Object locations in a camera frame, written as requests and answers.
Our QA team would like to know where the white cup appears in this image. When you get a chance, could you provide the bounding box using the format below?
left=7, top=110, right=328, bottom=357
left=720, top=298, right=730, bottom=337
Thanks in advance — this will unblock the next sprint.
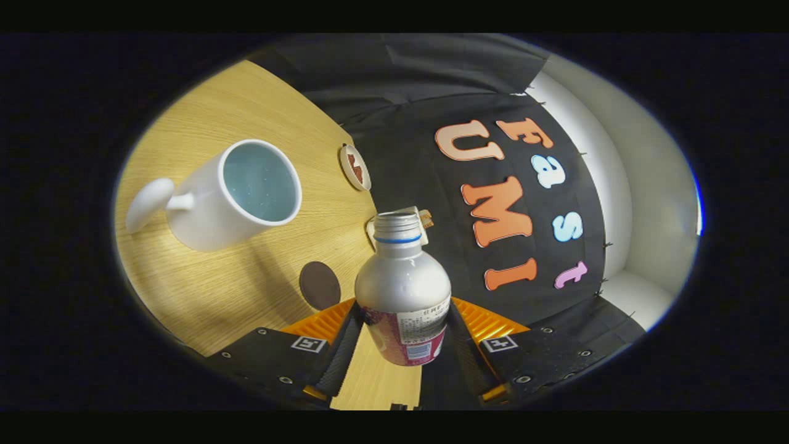
left=125, top=139, right=303, bottom=252

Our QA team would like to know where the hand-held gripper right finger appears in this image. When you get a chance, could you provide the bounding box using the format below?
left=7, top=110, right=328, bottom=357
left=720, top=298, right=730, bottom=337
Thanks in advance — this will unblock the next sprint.
left=447, top=296, right=611, bottom=405

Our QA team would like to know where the black backdrop cloth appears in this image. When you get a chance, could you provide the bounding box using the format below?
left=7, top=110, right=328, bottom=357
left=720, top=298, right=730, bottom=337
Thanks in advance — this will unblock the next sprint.
left=247, top=34, right=648, bottom=411

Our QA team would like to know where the white round plate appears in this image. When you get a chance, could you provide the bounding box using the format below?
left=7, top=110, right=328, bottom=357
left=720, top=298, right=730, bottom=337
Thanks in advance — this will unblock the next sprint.
left=338, top=144, right=372, bottom=191

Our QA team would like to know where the wooden table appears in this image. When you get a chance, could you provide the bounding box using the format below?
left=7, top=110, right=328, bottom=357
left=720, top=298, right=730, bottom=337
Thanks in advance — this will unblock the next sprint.
left=115, top=60, right=423, bottom=411

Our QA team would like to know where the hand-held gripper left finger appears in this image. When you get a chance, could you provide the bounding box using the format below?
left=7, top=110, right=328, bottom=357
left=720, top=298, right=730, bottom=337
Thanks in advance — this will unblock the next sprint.
left=206, top=298, right=364, bottom=408

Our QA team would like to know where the dark brown round coaster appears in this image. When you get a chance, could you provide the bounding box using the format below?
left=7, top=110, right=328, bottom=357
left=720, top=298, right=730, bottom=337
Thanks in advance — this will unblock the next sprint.
left=299, top=261, right=341, bottom=311

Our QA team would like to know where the silver bottle with red label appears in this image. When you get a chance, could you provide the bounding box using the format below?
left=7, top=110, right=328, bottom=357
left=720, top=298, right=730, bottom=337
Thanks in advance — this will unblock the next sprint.
left=354, top=212, right=452, bottom=367

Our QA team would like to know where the white toaster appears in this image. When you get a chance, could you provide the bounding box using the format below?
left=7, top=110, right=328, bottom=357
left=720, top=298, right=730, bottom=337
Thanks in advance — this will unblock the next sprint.
left=366, top=207, right=432, bottom=250

